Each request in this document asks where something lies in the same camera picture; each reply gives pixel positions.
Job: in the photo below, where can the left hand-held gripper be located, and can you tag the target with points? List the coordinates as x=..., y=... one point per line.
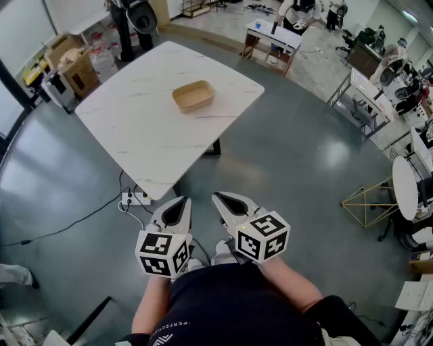
x=154, y=248

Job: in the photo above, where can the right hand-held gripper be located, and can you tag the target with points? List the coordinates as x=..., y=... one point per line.
x=262, y=236

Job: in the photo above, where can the tan paper tray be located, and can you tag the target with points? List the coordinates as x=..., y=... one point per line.
x=193, y=96

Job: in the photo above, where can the person's right forearm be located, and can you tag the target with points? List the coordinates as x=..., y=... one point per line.
x=291, y=284

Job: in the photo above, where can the person's left forearm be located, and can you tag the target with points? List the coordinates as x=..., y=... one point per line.
x=152, y=304

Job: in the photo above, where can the white power strip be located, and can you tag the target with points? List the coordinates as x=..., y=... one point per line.
x=135, y=200

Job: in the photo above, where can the person's white shoe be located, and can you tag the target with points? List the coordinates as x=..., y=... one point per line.
x=223, y=251
x=194, y=264

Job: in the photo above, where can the black table leg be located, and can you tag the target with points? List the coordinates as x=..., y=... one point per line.
x=214, y=148

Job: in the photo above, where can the person's black shirt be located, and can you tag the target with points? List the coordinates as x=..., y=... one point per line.
x=236, y=304

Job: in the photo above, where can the white marble table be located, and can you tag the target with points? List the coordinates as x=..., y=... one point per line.
x=142, y=121

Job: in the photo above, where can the large clear water bottle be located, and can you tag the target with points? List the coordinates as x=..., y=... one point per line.
x=105, y=66

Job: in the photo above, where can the round white table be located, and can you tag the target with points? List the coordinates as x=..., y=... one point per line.
x=405, y=189

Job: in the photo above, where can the white portable appliance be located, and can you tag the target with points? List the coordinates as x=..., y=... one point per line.
x=59, y=91

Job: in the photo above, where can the small wooden white-top desk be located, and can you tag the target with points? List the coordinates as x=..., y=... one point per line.
x=280, y=40

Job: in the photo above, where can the open cardboard box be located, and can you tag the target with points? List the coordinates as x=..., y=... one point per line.
x=78, y=67

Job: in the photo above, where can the blue cup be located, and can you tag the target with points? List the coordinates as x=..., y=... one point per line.
x=257, y=24

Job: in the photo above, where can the dark wooden desk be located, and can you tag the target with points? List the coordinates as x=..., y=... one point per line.
x=363, y=59

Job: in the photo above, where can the black office chair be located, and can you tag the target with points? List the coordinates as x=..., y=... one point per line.
x=348, y=40

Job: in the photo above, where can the yellow box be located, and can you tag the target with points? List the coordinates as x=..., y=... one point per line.
x=34, y=74

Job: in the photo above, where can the grey frame white table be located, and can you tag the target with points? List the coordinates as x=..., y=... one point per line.
x=367, y=91

